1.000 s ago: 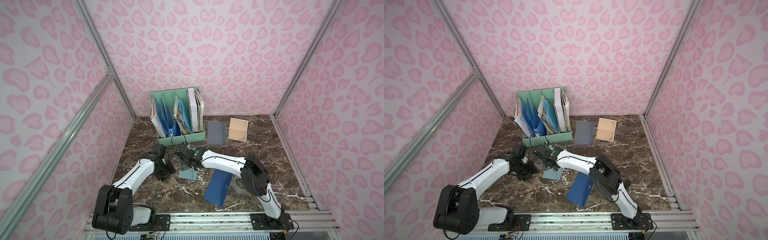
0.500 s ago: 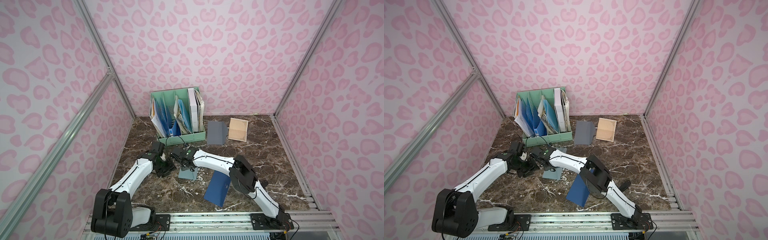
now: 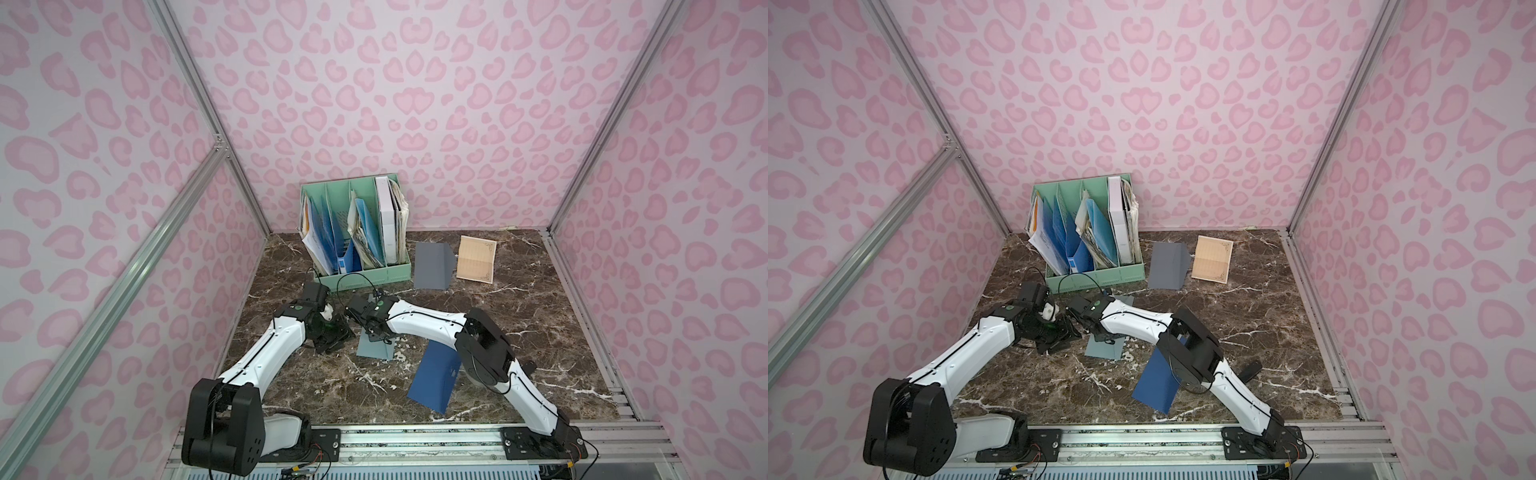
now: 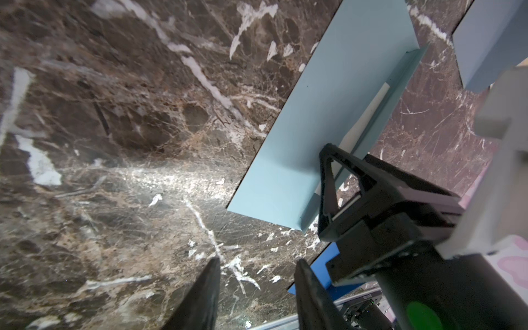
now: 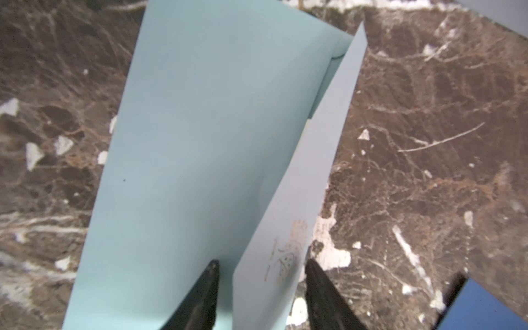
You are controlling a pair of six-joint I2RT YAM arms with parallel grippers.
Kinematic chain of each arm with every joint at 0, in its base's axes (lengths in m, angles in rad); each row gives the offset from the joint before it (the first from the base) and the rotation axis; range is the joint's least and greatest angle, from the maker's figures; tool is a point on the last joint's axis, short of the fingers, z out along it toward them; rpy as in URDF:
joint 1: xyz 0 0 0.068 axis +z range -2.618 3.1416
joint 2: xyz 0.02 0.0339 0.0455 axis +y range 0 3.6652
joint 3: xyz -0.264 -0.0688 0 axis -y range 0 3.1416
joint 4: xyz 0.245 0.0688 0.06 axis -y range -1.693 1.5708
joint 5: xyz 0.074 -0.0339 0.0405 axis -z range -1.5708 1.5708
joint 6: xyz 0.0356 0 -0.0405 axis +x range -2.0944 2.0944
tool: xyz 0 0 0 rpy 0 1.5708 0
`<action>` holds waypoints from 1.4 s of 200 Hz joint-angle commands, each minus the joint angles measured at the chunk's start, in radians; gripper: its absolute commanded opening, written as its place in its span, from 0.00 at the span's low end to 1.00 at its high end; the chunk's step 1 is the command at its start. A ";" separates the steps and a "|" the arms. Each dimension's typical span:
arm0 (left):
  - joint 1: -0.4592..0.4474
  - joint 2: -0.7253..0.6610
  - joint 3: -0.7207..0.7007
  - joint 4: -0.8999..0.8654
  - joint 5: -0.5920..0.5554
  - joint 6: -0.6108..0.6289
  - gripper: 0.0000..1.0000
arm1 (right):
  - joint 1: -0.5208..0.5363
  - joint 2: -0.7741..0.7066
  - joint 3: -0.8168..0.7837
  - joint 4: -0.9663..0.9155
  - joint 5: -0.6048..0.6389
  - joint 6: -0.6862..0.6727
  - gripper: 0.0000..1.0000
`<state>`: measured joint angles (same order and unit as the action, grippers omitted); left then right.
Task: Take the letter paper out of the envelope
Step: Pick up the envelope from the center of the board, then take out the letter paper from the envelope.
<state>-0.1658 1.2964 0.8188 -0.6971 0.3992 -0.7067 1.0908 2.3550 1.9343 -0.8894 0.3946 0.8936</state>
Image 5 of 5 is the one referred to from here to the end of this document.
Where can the dark blue envelope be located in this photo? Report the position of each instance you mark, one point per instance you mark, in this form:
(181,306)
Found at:
(471,306)

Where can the grey envelope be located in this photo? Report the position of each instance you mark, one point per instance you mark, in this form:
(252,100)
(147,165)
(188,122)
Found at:
(511,14)

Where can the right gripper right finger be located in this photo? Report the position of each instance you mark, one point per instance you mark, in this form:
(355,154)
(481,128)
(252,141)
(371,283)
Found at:
(327,309)

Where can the light teal envelope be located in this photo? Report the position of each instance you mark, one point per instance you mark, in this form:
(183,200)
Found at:
(226,135)

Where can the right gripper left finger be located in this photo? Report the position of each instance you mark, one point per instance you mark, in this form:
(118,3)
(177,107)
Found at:
(198,310)

